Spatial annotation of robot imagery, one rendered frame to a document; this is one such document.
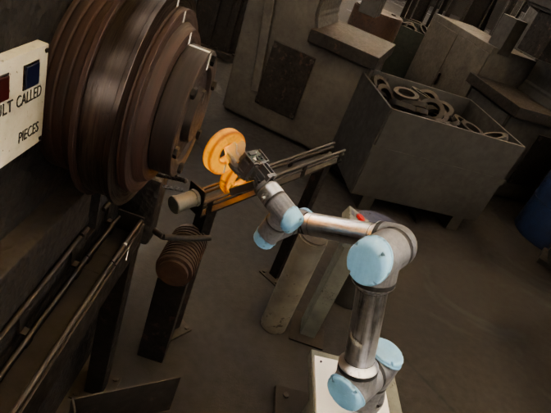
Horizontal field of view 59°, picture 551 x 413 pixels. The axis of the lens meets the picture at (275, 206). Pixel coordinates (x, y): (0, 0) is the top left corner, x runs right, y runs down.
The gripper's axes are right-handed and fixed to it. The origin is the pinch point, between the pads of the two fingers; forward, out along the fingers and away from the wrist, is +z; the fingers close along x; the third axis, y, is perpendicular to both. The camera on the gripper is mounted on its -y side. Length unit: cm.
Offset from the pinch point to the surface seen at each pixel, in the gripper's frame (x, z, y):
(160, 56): 52, -12, 44
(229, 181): -4.4, -5.6, -12.1
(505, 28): -353, 51, 28
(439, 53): -384, 91, -30
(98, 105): 64, -15, 37
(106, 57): 62, -11, 43
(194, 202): 10.7, -7.7, -16.1
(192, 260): 14.0, -20.6, -29.7
